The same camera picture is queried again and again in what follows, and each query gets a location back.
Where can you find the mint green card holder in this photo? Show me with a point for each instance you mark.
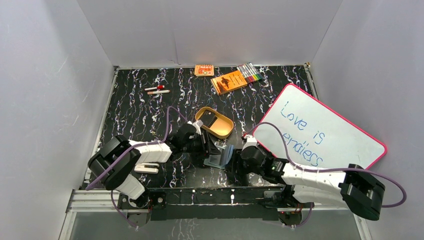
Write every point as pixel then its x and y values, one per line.
pixel 222 159

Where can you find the red capped marker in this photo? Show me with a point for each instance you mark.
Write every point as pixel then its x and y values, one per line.
pixel 156 88

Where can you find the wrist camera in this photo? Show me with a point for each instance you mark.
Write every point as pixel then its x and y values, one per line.
pixel 249 141
pixel 197 125

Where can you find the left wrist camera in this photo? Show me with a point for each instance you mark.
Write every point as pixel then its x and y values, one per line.
pixel 197 125

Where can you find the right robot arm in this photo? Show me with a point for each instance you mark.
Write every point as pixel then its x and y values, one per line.
pixel 352 188

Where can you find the orange book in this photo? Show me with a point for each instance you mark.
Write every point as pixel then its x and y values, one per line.
pixel 228 82

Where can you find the black credit card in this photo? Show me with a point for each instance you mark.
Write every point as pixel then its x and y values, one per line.
pixel 208 118

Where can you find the set of coloured markers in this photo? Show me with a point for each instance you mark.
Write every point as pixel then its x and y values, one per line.
pixel 250 72

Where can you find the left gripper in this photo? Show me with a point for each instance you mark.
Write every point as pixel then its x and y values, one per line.
pixel 209 148

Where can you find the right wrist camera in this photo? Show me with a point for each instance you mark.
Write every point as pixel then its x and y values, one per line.
pixel 249 141

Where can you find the white stapler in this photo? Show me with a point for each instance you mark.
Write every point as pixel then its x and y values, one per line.
pixel 147 168

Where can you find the white pink marker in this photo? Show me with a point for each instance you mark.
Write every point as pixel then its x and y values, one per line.
pixel 158 92

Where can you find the pink framed whiteboard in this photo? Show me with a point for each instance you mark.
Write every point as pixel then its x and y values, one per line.
pixel 301 127

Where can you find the black base frame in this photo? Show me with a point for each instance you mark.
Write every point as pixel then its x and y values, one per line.
pixel 270 203

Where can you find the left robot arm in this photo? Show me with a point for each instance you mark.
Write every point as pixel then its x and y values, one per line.
pixel 114 163

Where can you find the small orange card box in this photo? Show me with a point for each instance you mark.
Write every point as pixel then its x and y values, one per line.
pixel 204 70

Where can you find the tan oval tray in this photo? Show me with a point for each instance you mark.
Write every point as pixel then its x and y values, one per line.
pixel 222 127

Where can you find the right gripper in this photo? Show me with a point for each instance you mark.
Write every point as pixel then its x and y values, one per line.
pixel 232 165

